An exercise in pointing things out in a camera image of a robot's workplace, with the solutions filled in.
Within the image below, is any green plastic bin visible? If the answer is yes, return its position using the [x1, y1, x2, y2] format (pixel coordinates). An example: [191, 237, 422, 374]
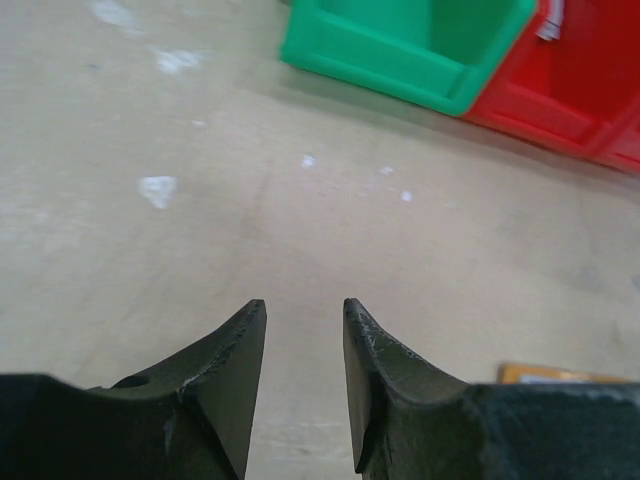
[280, 0, 537, 117]

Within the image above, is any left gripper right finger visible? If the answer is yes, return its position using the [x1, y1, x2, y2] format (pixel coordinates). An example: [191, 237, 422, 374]
[343, 298, 639, 479]

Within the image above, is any red bin with gold card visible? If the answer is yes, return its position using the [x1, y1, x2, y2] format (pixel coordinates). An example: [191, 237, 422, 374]
[595, 116, 640, 174]

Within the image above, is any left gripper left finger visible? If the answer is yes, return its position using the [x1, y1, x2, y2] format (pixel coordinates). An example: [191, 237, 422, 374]
[1, 300, 267, 479]

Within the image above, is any red bin with silver card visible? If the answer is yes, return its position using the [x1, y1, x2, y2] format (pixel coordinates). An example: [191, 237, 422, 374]
[464, 0, 639, 157]

